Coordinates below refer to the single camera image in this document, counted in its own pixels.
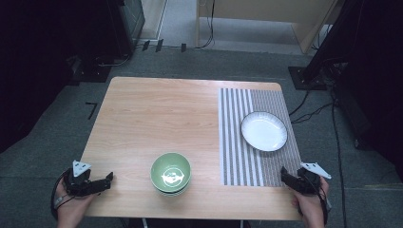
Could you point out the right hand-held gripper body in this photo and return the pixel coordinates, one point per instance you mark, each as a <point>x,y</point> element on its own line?
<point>309,182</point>

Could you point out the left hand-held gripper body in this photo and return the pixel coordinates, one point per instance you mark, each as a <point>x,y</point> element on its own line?
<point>77,183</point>

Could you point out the person's left hand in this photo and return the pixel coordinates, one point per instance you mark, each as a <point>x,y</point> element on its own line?
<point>74,205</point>

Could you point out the person's right hand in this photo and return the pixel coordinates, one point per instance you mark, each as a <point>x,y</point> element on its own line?
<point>312,207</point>

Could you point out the white plate with dark rim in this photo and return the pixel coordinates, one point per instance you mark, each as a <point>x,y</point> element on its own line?
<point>264,131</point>

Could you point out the grey striped placemat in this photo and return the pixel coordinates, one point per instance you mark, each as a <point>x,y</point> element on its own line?
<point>234,142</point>

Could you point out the green bowl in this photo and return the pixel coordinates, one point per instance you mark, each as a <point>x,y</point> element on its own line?
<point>170,173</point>

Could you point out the angled black floor tape mark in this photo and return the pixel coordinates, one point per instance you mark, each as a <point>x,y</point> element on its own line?
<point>93,109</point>

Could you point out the black slanted stand pole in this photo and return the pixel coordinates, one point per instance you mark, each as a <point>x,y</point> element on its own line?
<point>326,41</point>

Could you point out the black floor tape strip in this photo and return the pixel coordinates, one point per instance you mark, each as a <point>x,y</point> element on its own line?
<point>159,45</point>
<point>145,45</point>
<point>183,47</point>

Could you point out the dark equipment cabinet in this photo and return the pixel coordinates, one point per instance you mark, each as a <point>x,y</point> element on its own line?
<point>126,25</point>

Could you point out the light wooden cabinet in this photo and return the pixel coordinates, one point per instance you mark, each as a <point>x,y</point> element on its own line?
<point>269,12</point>

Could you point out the black stand base plate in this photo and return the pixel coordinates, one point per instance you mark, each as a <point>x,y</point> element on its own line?
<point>92,71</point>
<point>305,79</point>

